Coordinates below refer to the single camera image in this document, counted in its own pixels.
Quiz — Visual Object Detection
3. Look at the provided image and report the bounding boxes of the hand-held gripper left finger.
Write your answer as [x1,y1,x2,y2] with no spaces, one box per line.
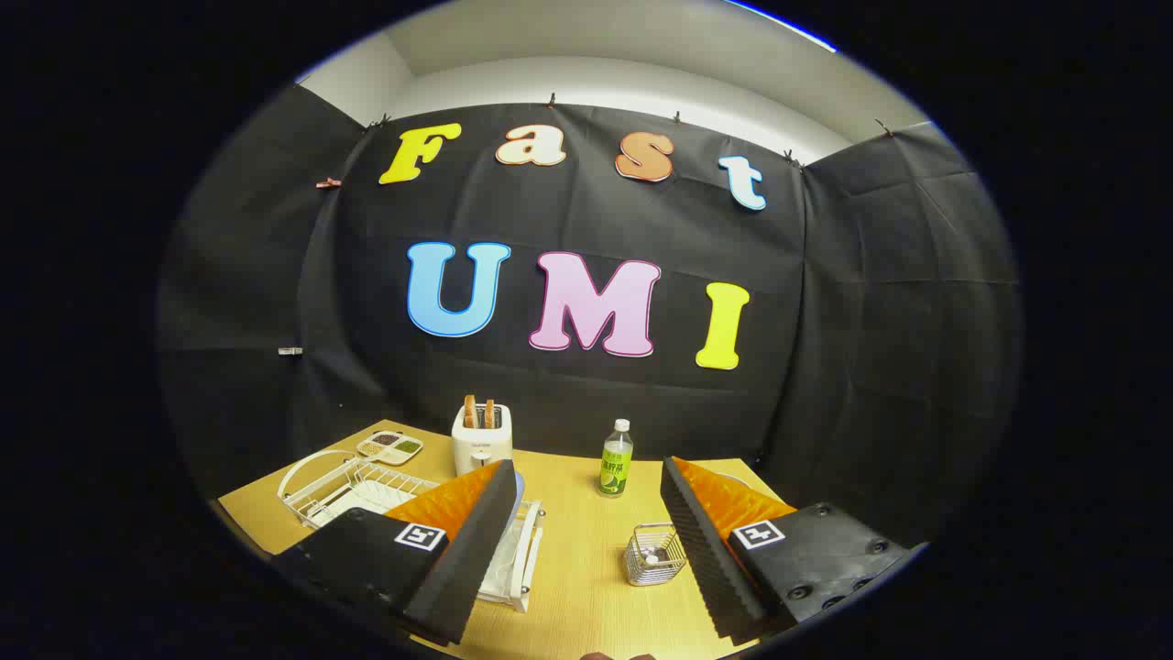
[271,458,520,647]

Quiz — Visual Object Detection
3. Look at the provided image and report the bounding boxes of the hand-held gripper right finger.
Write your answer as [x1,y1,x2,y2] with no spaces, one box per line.
[660,456,922,645]

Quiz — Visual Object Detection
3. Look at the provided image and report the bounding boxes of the silver wire basket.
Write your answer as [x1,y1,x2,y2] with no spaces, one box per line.
[623,522,688,588]

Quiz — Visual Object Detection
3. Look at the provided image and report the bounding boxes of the white wire dish rack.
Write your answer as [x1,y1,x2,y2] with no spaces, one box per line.
[278,449,546,613]

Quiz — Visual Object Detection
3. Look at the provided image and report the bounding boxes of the white toaster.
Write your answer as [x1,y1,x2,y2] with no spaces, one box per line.
[451,403,514,476]

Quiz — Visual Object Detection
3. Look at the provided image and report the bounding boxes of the green label drink bottle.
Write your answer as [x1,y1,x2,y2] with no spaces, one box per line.
[598,419,635,499]

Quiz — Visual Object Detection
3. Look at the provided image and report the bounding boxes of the white divided condiment tray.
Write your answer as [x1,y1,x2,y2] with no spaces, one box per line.
[356,430,424,466]

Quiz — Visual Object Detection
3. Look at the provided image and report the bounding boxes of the black backdrop cloth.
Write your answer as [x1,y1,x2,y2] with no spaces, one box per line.
[156,82,1023,551]

